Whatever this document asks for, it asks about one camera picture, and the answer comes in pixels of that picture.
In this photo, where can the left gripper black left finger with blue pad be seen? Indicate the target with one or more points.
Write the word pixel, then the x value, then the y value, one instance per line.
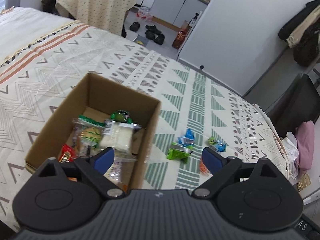
pixel 92 171

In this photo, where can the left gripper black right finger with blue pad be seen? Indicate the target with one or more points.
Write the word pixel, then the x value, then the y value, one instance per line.
pixel 223 172

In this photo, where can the dark nut bar clear wrapper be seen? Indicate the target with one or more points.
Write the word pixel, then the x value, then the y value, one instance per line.
pixel 121 170

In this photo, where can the red white snack bar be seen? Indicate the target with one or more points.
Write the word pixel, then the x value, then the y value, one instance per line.
pixel 67 154

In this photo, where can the green biscuit packet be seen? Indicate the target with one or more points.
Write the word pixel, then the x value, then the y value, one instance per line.
pixel 87 135

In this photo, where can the white rice cake packet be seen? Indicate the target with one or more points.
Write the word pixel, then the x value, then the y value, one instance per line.
pixel 118 135

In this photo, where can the bright green snack packet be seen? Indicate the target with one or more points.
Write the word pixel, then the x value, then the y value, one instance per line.
pixel 180 152

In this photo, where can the orange snack packet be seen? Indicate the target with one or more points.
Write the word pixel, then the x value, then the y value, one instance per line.
pixel 203 169

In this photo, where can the green blue candy packet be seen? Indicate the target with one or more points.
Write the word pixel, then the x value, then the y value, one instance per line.
pixel 216 145

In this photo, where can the blue white snack packet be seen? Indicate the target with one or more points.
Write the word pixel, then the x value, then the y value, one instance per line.
pixel 188 139

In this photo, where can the dark green wrapped candy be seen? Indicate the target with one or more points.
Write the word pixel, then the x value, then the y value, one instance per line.
pixel 121 116

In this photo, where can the patterned bed blanket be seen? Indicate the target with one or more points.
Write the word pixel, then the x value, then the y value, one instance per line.
pixel 36 79

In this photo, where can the brown cardboard box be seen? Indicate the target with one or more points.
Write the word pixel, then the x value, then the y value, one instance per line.
pixel 97 97

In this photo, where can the white plastic bag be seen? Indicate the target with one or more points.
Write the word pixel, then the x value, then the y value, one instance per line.
pixel 290 145

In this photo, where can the pink cloth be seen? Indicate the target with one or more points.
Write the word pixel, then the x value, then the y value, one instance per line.
pixel 305 136

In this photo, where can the black chair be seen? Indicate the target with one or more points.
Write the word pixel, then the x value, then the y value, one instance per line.
pixel 300 103

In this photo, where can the black slipper left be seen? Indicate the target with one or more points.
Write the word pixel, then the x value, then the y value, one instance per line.
pixel 134 26

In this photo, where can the black shoes pile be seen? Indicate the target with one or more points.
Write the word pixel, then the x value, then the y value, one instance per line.
pixel 154 34

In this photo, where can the white bed sheet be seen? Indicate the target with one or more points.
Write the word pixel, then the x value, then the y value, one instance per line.
pixel 20 26

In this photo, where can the hanging black and beige coats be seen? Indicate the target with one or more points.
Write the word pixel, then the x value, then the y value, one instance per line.
pixel 301 34

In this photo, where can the pack of water bottles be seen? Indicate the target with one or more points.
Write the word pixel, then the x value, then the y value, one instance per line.
pixel 144 14

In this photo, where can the table with dotted cream cloth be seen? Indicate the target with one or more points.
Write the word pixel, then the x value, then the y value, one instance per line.
pixel 104 14

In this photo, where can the white kitchen cabinet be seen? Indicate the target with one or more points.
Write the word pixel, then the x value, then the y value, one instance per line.
pixel 176 12

